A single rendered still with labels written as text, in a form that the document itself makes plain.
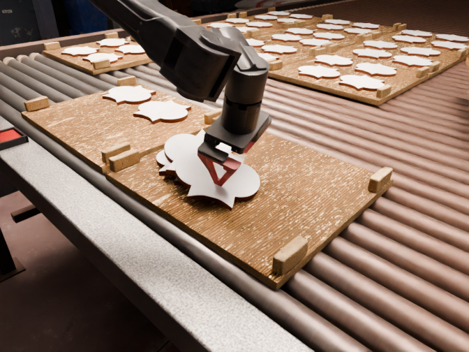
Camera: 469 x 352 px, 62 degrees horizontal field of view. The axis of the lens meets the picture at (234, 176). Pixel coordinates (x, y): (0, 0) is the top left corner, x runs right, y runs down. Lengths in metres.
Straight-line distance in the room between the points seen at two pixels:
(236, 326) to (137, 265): 0.17
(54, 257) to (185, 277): 1.60
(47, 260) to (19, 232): 0.32
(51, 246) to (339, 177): 1.70
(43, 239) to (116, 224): 1.60
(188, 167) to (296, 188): 0.19
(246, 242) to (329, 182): 0.23
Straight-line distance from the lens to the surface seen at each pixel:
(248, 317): 0.51
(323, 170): 0.77
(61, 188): 0.80
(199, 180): 0.65
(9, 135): 1.04
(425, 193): 0.80
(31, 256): 2.18
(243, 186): 0.66
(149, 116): 0.98
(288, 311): 0.51
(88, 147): 0.88
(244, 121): 0.58
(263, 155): 0.80
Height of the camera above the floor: 1.31
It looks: 31 degrees down
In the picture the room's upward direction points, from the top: straight up
